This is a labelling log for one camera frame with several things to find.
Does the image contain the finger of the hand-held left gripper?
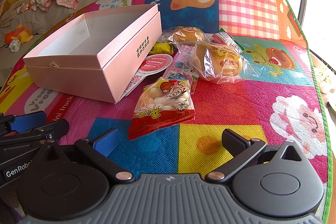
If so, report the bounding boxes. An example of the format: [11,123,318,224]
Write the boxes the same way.
[0,111,47,135]
[0,119,69,147]

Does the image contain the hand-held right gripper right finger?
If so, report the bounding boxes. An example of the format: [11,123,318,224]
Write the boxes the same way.
[205,129,313,184]

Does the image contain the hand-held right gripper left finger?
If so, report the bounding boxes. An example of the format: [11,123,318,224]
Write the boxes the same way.
[33,128,135,184]

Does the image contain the pink cardboard box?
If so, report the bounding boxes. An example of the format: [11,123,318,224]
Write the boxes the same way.
[23,4,162,104]

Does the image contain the red white candy bag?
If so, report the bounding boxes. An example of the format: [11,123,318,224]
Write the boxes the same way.
[128,77,196,140]

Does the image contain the bun with orange label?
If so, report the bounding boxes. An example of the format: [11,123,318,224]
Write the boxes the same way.
[178,42,252,84]

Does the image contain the pink printed strip packet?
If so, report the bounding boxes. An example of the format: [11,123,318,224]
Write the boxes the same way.
[163,52,200,88]

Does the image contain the small yellow packet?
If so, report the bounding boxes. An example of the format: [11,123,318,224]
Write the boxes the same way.
[151,42,174,55]

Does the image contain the brown bun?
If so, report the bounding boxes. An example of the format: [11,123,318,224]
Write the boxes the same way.
[162,27,210,46]

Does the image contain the colourful cartoon play mat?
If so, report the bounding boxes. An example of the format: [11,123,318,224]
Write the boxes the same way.
[0,0,330,223]

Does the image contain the small white plush toy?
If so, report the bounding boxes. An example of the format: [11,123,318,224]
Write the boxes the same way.
[9,39,21,52]

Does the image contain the orange yellow plush toy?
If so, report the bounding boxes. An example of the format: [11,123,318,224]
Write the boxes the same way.
[5,25,34,43]

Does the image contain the white packet with red label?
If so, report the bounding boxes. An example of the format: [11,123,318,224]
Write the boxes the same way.
[122,54,174,97]

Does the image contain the beige sofa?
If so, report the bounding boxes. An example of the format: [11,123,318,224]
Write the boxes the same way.
[0,0,168,80]

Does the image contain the red green snack packet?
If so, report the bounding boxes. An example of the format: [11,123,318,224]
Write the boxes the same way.
[210,28,240,52]

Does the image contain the pink yellow cloth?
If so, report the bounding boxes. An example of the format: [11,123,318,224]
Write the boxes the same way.
[0,0,24,28]

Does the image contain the white orange baby clothes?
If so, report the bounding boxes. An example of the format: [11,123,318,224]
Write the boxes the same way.
[28,0,53,12]

